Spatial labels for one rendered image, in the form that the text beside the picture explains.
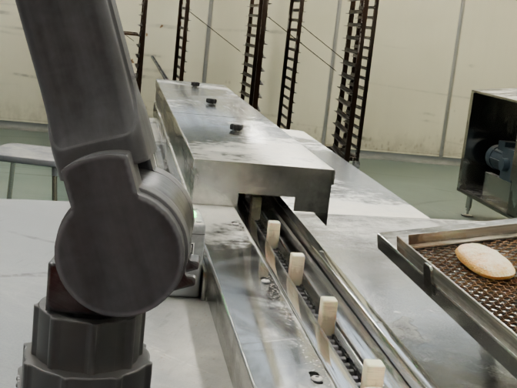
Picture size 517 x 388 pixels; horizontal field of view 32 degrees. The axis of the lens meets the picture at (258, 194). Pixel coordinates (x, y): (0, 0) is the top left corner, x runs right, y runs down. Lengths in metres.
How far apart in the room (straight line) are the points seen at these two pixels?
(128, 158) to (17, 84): 7.19
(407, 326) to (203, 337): 0.21
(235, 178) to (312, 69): 6.72
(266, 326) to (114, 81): 0.25
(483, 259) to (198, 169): 0.42
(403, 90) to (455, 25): 0.73
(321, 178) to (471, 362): 0.40
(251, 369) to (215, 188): 0.52
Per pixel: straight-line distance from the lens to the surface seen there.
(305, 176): 1.13
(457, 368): 0.80
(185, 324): 0.81
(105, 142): 0.54
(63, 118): 0.54
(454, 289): 0.75
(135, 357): 0.60
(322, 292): 0.85
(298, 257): 0.89
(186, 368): 0.72
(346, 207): 1.44
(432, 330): 0.88
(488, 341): 0.70
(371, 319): 0.75
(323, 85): 7.85
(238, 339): 0.67
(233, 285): 0.80
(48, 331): 0.58
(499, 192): 5.57
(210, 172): 1.11
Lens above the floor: 1.09
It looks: 11 degrees down
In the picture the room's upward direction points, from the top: 6 degrees clockwise
